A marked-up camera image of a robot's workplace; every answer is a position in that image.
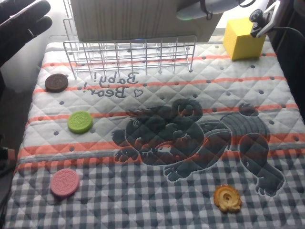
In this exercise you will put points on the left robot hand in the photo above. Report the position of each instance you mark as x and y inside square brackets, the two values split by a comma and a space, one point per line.
[16, 31]

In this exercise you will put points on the white camera clip mount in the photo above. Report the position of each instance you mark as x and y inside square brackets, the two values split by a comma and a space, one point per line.
[272, 14]

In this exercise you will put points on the black webcam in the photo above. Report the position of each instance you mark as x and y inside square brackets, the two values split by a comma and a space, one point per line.
[258, 17]

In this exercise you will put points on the brown sandwich cookie toy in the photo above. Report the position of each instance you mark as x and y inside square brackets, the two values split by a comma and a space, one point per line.
[56, 83]

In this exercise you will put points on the quilt with printed bear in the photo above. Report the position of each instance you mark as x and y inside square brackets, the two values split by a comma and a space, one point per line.
[152, 202]

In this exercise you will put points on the yellow foam block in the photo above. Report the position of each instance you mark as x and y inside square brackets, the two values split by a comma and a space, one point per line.
[243, 45]

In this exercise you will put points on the pink sandwich cookie toy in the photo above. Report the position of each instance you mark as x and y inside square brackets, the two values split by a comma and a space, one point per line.
[64, 183]

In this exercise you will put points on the green sandwich cookie toy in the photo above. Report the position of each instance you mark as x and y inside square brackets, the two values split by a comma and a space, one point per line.
[80, 122]

